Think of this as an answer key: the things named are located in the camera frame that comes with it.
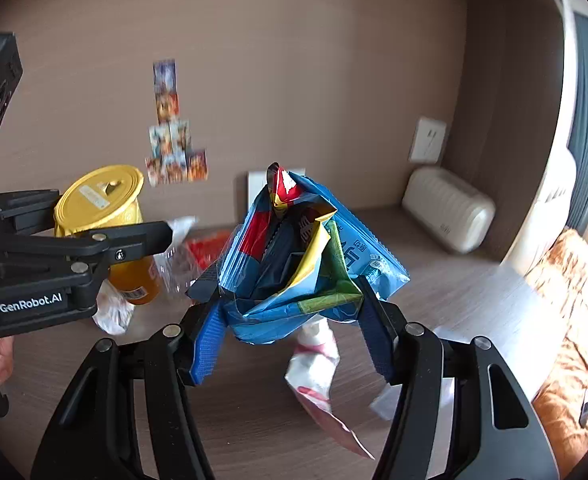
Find group of picture stickers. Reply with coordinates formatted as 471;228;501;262
145;59;209;187

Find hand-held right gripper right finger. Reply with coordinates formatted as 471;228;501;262
356;284;561;480

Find white paper scrap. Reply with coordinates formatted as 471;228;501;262
369;385;401;421

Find orange blanket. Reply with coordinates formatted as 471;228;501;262
524;229;588;477

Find blue snack bag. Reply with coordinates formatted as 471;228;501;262
186;162;409;346

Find red packet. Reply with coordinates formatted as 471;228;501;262
184;230;235;272

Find white ribbed device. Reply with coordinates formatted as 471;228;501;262
401;166;496;255

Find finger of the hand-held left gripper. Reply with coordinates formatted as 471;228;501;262
0;188;64;237
0;219;175;287

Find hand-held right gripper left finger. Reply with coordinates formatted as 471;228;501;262
30;265;232;480

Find white wall socket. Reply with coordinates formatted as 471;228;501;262
408;116;448;164

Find yellow can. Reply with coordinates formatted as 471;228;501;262
54;165;165;306

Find white red wrapper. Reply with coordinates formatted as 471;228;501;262
284;316;375;461

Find crumpled white tissue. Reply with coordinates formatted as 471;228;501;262
92;280;135;336

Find clear plastic bag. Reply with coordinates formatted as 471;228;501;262
151;216;225;307

